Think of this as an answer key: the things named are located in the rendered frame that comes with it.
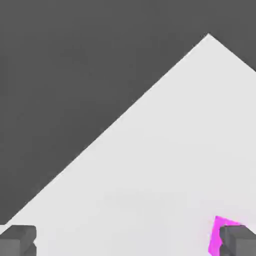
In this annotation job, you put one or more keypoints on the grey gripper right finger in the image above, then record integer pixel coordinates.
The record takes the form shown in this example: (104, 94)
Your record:
(240, 242)

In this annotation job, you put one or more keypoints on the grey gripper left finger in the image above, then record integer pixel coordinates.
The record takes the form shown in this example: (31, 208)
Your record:
(16, 240)

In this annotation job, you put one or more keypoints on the small magenta cube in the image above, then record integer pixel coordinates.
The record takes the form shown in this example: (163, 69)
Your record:
(215, 236)

